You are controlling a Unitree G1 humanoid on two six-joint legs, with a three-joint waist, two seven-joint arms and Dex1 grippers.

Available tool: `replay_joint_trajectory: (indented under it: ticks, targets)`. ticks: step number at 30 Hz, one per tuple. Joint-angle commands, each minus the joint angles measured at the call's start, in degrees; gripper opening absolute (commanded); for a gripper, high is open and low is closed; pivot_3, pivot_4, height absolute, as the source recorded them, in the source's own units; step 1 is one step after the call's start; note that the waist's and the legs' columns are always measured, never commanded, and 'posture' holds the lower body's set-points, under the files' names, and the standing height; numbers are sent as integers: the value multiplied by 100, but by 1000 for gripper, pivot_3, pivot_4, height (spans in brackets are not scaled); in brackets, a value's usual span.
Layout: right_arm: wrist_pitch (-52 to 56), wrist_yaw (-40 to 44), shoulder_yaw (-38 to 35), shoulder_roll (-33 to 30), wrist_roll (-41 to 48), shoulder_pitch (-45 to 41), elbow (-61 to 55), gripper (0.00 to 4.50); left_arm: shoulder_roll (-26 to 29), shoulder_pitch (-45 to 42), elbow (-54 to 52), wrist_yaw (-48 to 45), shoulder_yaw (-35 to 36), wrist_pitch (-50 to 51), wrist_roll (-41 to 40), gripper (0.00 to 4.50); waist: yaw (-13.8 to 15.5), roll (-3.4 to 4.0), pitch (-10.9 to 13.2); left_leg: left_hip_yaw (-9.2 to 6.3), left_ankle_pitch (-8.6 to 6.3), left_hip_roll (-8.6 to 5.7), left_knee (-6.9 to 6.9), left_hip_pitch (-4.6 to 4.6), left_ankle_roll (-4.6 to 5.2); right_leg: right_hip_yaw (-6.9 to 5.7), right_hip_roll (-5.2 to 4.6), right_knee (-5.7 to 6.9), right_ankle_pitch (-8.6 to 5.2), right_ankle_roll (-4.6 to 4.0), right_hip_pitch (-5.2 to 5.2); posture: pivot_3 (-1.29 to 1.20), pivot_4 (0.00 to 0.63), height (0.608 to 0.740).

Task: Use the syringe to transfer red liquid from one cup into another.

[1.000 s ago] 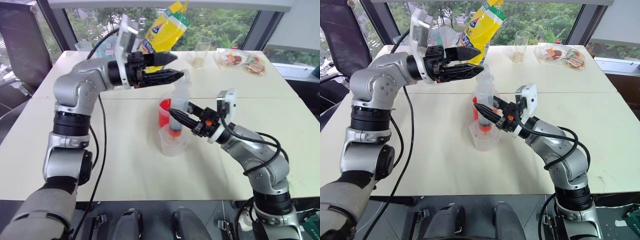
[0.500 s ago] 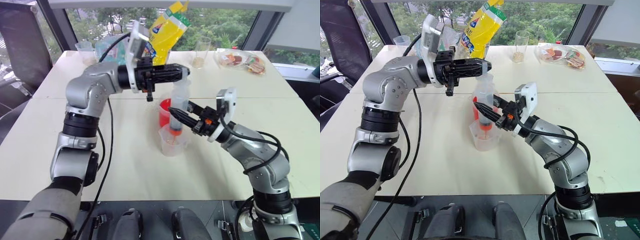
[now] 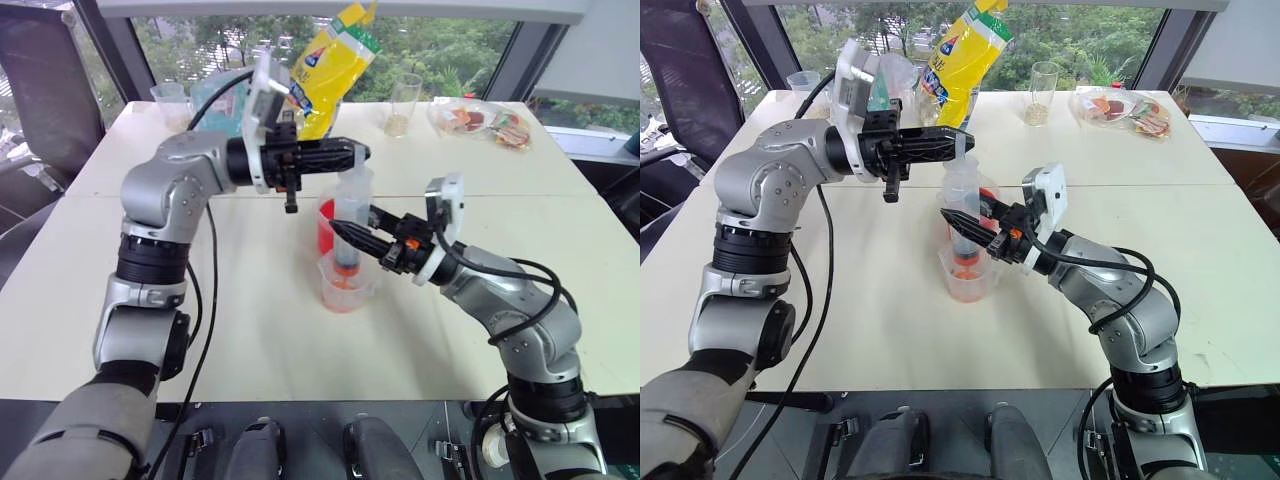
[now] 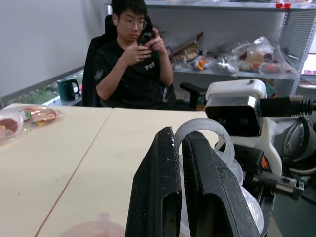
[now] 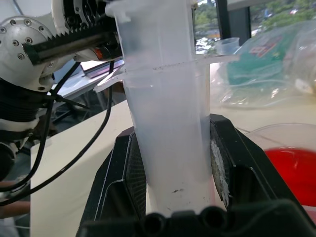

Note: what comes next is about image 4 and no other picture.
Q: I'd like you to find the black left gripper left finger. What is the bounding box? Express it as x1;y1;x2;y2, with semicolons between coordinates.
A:
125;126;183;237

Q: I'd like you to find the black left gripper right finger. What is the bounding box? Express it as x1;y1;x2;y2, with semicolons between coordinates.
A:
182;131;262;237

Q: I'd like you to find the black smartphone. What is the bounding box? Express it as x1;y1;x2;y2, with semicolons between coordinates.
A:
137;32;156;48

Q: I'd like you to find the clear cup with red liquid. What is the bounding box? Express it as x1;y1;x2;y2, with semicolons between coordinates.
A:
60;212;127;237

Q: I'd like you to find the person's right hand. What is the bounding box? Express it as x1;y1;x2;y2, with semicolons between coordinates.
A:
125;44;152;65

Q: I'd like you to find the person's left hand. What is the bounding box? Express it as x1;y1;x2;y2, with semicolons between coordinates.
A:
145;27;165;54

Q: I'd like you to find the large clear bag of toys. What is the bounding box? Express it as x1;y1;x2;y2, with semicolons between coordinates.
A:
217;36;298;77

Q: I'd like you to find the person in black t-shirt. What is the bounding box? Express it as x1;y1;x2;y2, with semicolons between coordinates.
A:
95;0;196;111

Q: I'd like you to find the clear bag with orange items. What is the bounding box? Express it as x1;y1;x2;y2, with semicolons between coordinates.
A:
172;50;239;78

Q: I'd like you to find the black office chair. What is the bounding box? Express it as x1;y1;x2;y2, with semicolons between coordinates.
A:
81;14;207;111

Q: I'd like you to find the dark green electric kettle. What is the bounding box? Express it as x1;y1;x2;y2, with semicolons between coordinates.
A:
57;78;81;102

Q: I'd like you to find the brown wooden board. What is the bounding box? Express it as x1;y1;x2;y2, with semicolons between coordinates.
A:
169;31;205;58

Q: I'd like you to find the red orange snack packet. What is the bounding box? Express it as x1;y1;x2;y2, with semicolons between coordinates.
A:
23;105;59;127

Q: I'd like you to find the white perforated panel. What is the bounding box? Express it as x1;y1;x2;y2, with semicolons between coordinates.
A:
287;9;316;76

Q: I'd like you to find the grey metal storage shelf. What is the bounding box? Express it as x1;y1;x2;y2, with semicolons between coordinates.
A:
103;0;316;99

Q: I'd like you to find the clear bag of red snacks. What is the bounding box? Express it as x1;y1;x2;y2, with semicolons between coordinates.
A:
0;110;26;147

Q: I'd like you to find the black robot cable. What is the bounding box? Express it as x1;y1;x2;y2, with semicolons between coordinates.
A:
259;95;316;117

